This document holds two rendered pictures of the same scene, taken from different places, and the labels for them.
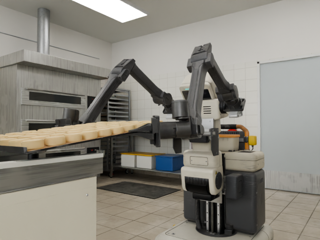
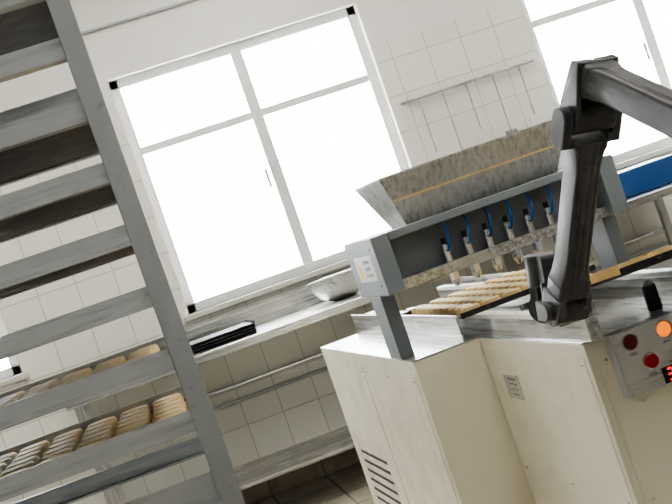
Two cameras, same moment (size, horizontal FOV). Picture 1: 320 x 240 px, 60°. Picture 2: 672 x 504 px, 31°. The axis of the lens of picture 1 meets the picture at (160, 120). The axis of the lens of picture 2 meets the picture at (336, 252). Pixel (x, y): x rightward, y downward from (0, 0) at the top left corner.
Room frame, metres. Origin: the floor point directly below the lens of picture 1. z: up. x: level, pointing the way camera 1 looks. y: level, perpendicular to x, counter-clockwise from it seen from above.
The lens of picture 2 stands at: (2.26, -1.92, 1.24)
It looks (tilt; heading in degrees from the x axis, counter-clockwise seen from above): 1 degrees down; 134
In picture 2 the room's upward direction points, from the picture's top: 19 degrees counter-clockwise
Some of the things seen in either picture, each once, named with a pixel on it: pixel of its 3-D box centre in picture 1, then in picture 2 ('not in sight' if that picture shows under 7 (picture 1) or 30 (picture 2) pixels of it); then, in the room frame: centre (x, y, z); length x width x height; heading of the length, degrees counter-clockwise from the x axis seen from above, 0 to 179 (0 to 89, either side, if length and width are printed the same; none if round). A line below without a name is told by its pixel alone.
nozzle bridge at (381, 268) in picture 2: not in sight; (493, 257); (0.20, 0.80, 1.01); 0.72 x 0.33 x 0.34; 56
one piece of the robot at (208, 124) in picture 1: (195, 136); not in sight; (1.69, -0.22, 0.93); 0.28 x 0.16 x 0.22; 55
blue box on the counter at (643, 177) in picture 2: not in sight; (634, 180); (-1.03, 3.80, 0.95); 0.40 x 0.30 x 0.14; 57
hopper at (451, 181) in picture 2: not in sight; (465, 176); (0.20, 0.80, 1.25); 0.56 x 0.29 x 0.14; 56
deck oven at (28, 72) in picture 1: (50, 126); not in sight; (4.56, 1.80, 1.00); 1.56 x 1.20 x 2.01; 144
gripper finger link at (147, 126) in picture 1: (142, 134); not in sight; (0.92, 0.06, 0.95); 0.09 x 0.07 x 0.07; 100
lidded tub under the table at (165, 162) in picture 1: (170, 162); not in sight; (5.07, -0.19, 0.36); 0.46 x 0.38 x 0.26; 146
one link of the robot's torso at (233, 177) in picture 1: (214, 185); not in sight; (1.76, -0.34, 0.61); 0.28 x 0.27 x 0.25; 55
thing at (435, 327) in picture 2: not in sight; (399, 326); (-0.31, 0.89, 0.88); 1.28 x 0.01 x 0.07; 146
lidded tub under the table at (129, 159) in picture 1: (135, 159); not in sight; (5.57, 0.50, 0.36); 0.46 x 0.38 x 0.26; 143
